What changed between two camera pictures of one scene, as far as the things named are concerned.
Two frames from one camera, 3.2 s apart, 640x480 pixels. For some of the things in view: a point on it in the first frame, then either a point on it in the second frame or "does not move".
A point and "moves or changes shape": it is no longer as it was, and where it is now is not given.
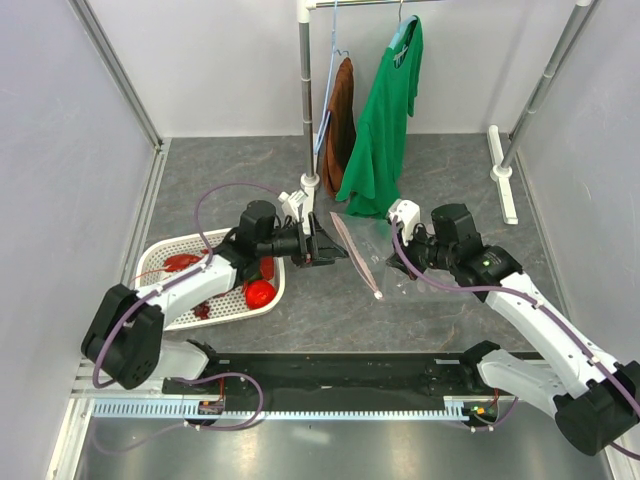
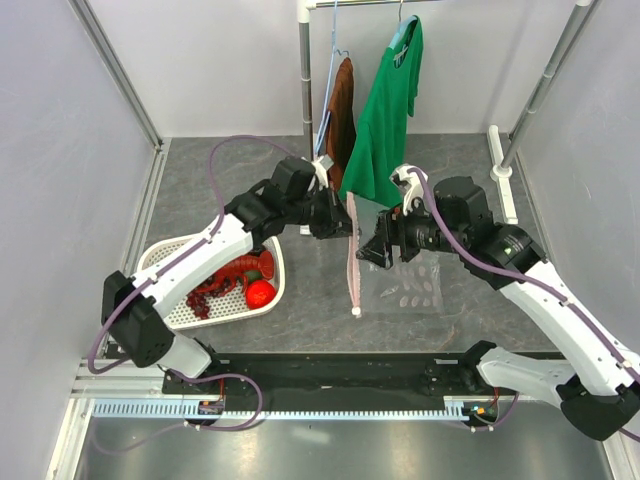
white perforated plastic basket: [151, 271] does not move
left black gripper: [323, 249] → [337, 224]
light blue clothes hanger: [402, 26] does not move
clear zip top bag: [370, 242] moves or changes shape
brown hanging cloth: [341, 133] does not move
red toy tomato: [259, 294] does not move
